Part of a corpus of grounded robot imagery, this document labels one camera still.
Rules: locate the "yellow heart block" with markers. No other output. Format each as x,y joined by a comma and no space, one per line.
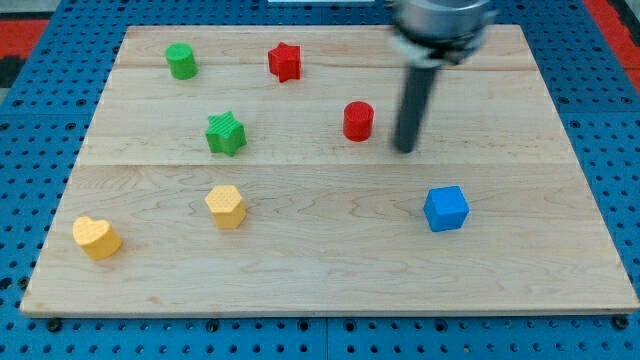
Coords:
97,238

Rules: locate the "red cylinder block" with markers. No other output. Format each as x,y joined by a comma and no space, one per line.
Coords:
358,121

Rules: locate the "yellow hexagon block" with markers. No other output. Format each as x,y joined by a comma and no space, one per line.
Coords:
226,206

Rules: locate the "green star block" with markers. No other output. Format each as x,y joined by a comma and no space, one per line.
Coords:
225,134

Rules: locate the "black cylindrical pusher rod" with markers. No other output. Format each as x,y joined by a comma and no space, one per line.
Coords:
414,101

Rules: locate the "red star block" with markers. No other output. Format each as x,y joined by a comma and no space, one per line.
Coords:
285,62

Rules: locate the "light wooden board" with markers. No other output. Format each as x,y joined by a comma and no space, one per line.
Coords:
334,227

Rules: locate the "green cylinder block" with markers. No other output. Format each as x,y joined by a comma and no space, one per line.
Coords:
181,61

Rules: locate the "blue cube block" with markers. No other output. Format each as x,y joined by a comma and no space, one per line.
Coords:
446,208

